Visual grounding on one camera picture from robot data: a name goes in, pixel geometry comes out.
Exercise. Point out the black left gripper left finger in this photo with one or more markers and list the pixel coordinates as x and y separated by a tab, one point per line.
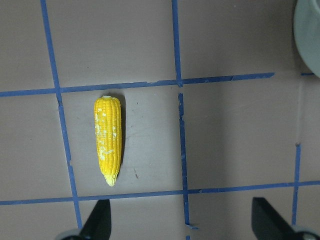
99	223

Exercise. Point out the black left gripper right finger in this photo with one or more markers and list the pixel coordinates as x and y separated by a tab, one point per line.
268	224

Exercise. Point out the yellow corn cob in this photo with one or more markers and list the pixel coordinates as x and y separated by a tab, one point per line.
108	135

